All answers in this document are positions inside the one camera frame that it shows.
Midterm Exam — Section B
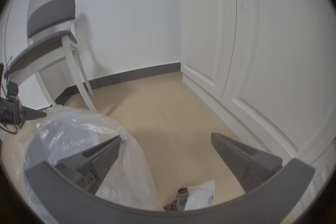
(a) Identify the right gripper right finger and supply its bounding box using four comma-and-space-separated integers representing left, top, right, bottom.
211, 132, 284, 195

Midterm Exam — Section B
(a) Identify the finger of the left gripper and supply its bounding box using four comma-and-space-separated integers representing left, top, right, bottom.
22, 106, 48, 122

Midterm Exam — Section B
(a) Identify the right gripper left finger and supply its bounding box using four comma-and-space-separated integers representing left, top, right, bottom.
55, 135, 122, 194

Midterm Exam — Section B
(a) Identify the clear plastic bag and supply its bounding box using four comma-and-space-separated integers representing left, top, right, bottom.
15, 105, 164, 219

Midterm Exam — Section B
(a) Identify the crumpled white paper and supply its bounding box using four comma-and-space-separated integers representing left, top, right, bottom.
183, 179, 216, 212

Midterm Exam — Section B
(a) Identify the crumpled dark printed wrapper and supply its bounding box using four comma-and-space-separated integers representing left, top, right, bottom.
164, 187, 190, 212

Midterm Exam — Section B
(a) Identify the white chair with grey seat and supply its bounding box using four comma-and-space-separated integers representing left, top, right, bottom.
7, 0, 95, 114

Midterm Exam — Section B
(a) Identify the white wardrobe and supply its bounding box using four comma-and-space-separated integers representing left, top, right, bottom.
179, 0, 336, 208

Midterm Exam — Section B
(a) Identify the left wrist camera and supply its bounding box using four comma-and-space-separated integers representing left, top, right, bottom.
7, 81, 19, 100

